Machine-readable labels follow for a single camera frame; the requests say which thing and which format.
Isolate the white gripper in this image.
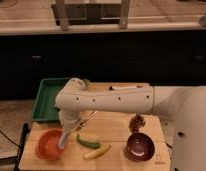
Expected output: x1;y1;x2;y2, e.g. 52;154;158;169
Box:
59;110;82;133

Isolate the red bowl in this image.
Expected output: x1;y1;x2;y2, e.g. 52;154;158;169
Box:
35;129;62;160

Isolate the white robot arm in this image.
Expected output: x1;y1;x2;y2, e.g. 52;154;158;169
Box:
55;78;206;171

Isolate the dark purple bowl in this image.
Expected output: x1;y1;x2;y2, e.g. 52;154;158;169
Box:
125;133;155;162

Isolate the metal fork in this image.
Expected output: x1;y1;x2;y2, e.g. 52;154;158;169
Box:
76;111;98;130

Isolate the green plastic tray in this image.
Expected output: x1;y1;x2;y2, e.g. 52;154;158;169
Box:
31;78;68;123

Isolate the green chili pepper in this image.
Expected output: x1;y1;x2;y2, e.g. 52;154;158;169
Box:
76;134;101;149

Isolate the small green cup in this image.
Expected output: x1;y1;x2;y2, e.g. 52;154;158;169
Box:
83;79;91;90

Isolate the yellow banana toy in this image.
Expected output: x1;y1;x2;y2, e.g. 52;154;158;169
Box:
84;145;111;160

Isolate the black rectangular block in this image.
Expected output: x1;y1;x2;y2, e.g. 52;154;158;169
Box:
109;86;142;91

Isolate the wooden chair frame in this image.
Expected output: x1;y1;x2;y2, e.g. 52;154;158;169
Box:
51;0;130;31

